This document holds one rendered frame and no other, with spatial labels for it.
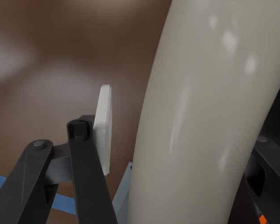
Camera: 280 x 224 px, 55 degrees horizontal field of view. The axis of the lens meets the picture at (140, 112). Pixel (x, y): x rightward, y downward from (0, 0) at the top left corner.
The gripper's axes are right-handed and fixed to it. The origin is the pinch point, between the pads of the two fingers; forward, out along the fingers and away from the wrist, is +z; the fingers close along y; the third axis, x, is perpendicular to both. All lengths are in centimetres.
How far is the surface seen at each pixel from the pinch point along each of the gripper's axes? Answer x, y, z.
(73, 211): -93, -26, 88
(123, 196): -82, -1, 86
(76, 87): -29, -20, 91
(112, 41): -10, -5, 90
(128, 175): -70, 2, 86
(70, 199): -86, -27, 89
